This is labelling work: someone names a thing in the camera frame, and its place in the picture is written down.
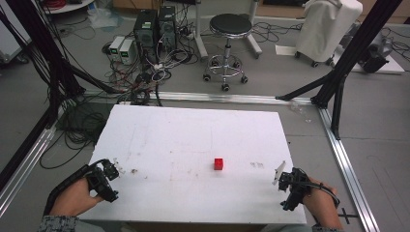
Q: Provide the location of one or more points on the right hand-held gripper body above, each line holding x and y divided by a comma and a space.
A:
295, 190

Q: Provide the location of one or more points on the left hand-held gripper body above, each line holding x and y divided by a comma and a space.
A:
102, 184

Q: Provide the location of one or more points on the person's left hand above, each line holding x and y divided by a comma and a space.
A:
74, 199

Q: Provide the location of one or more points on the red cube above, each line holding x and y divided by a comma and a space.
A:
218, 163

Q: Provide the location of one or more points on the white power supply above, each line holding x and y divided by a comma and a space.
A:
116, 48
126, 51

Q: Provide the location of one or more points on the black round stool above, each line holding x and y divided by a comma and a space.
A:
229, 45

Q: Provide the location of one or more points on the black computer tower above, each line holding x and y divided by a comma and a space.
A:
167, 27
145, 32

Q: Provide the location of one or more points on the white stand legs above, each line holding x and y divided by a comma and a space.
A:
225, 32

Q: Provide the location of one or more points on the white covered cart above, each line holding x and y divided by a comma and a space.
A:
325, 29

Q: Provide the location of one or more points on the clear plastic bag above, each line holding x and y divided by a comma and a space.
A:
103, 16

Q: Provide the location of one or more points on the grey device on white board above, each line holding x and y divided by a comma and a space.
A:
375, 54

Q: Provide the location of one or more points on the white round table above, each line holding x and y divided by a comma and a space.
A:
69, 5

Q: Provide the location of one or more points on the aluminium floor rail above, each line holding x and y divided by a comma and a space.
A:
225, 97
25, 167
349, 170

